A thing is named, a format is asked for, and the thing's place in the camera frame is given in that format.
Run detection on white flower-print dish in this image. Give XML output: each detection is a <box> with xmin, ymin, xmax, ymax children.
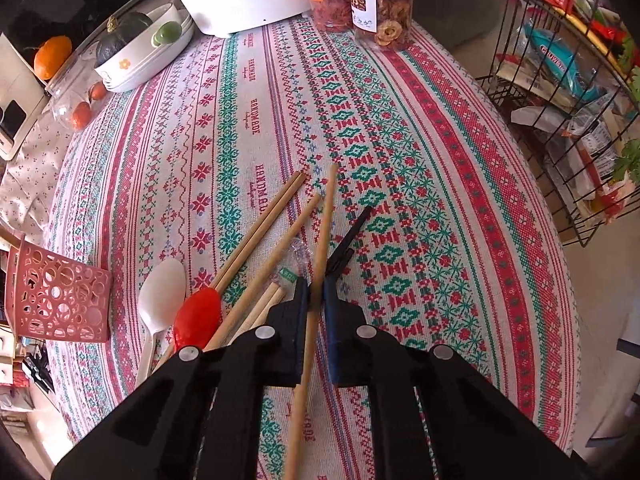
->
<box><xmin>94</xmin><ymin>2</ymin><xmax>183</xmax><ymax>83</ymax></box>

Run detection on wooden chopstick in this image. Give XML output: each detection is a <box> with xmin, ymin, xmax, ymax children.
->
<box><xmin>202</xmin><ymin>192</ymin><xmax>323</xmax><ymax>353</ymax></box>
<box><xmin>210</xmin><ymin>171</ymin><xmax>303</xmax><ymax>288</ymax></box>
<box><xmin>215</xmin><ymin>174</ymin><xmax>307</xmax><ymax>295</ymax></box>
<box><xmin>282</xmin><ymin>162</ymin><xmax>341</xmax><ymax>480</ymax></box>

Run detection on red green patterned tablecloth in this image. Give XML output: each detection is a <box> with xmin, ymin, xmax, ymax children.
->
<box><xmin>47</xmin><ymin>15</ymin><xmax>583</xmax><ymax>480</ymax></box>

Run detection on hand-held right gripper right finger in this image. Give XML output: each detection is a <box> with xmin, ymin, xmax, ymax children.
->
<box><xmin>322</xmin><ymin>276</ymin><xmax>591</xmax><ymax>480</ymax></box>

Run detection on pale green leafy vegetable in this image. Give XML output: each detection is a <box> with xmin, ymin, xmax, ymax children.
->
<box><xmin>617</xmin><ymin>35</ymin><xmax>640</xmax><ymax>106</ymax></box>

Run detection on black chopstick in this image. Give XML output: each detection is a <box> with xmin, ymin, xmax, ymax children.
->
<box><xmin>325</xmin><ymin>247</ymin><xmax>357</xmax><ymax>276</ymax></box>
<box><xmin>325</xmin><ymin>205</ymin><xmax>373</xmax><ymax>276</ymax></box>

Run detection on teal snack packet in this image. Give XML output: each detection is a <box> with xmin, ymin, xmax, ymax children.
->
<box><xmin>525</xmin><ymin>27</ymin><xmax>608</xmax><ymax>103</ymax></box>

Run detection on red plastic spoon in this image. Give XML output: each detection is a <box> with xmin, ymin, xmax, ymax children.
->
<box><xmin>170</xmin><ymin>287</ymin><xmax>223</xmax><ymax>356</ymax></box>

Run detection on orange snack packet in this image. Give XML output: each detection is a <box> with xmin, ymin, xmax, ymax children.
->
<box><xmin>575</xmin><ymin>150</ymin><xmax>626</xmax><ymax>226</ymax></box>

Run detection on white plastic spoon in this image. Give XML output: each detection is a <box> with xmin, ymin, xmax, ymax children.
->
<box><xmin>135</xmin><ymin>258</ymin><xmax>187</xmax><ymax>383</ymax></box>

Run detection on large orange with stem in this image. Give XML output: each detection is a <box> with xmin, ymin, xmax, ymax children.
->
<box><xmin>34</xmin><ymin>36</ymin><xmax>73</xmax><ymax>81</ymax></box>

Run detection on jar of dried fruit slices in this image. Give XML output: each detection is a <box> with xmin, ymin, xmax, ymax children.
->
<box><xmin>346</xmin><ymin>0</ymin><xmax>417</xmax><ymax>52</ymax></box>

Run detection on dark green pumpkin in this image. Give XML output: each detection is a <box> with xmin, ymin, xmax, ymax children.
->
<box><xmin>95</xmin><ymin>12</ymin><xmax>153</xmax><ymax>63</ymax></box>

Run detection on plastic-wrapped disposable chopsticks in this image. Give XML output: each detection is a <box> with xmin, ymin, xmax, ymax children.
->
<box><xmin>232</xmin><ymin>237</ymin><xmax>316</xmax><ymax>341</ymax></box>

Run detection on black wire rack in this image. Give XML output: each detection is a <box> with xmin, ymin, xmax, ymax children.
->
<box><xmin>475</xmin><ymin>0</ymin><xmax>640</xmax><ymax>248</ymax></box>

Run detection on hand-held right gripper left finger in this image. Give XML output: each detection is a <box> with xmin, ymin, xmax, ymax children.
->
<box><xmin>50</xmin><ymin>276</ymin><xmax>313</xmax><ymax>480</ymax></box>

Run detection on white snack packet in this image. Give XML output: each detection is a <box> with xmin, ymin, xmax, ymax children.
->
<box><xmin>545</xmin><ymin>105</ymin><xmax>623</xmax><ymax>171</ymax></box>

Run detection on pink perforated utensil basket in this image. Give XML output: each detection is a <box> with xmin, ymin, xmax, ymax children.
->
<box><xmin>5</xmin><ymin>232</ymin><xmax>113</xmax><ymax>343</ymax></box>

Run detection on green herb sprig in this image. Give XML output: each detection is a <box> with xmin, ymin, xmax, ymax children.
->
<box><xmin>607</xmin><ymin>140</ymin><xmax>640</xmax><ymax>183</ymax></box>

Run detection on white dish with green handle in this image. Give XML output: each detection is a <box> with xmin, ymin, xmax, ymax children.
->
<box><xmin>100</xmin><ymin>10</ymin><xmax>195</xmax><ymax>93</ymax></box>

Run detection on floral cloth cover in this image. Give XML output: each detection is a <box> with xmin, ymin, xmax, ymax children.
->
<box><xmin>0</xmin><ymin>110</ymin><xmax>106</xmax><ymax>246</ymax></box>

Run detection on grey refrigerator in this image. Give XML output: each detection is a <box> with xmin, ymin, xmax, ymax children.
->
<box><xmin>412</xmin><ymin>0</ymin><xmax>506</xmax><ymax>48</ymax></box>

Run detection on glass jar with wooden lid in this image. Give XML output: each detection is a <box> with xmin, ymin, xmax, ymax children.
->
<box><xmin>45</xmin><ymin>45</ymin><xmax>108</xmax><ymax>131</ymax></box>

